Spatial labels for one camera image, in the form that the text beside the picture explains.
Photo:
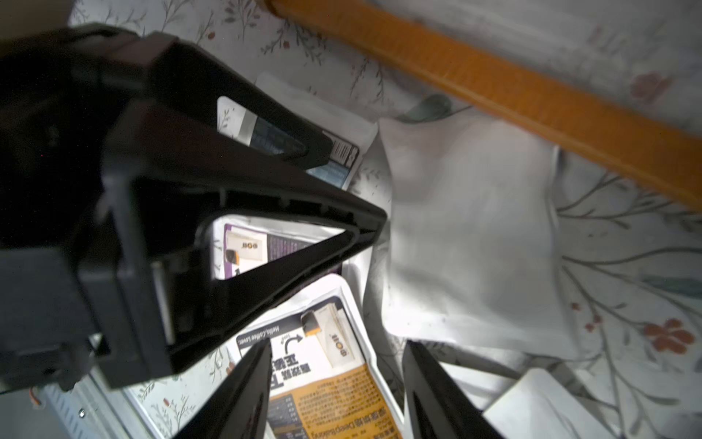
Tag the white coffee bag face-down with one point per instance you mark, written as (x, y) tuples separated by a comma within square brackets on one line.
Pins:
[(473, 253)]

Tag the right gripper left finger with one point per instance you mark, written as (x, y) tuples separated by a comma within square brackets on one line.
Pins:
[(238, 409)]

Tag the wooden two-tier shelf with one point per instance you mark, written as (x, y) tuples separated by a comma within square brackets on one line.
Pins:
[(655, 155)]

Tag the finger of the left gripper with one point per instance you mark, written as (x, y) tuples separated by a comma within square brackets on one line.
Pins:
[(159, 269)]

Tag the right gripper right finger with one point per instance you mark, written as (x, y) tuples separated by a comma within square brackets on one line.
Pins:
[(437, 407)]

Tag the purple coffee bag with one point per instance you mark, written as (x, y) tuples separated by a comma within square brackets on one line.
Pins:
[(258, 247)]

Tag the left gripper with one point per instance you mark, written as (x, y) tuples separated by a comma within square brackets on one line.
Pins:
[(61, 92)]

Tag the yellow coffee bag front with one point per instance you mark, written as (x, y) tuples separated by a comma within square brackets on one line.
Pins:
[(325, 378)]

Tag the dark blue coffee bag under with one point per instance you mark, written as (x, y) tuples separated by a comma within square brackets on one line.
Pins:
[(327, 141)]

